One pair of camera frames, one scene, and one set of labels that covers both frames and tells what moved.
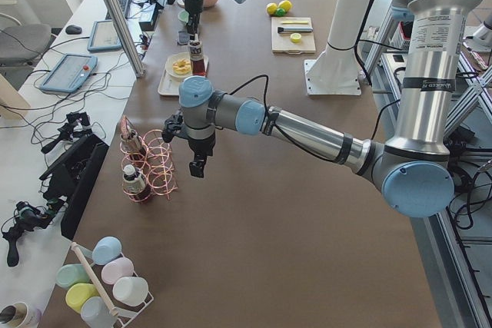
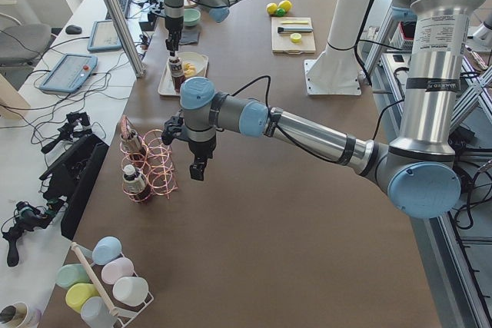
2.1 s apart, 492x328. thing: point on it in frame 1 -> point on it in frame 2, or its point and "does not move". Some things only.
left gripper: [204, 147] does not move
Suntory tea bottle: [199, 61] -> [177, 72]
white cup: [131, 290] does not move
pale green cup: [71, 274] does not move
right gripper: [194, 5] -> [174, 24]
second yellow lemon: [271, 8] does not move
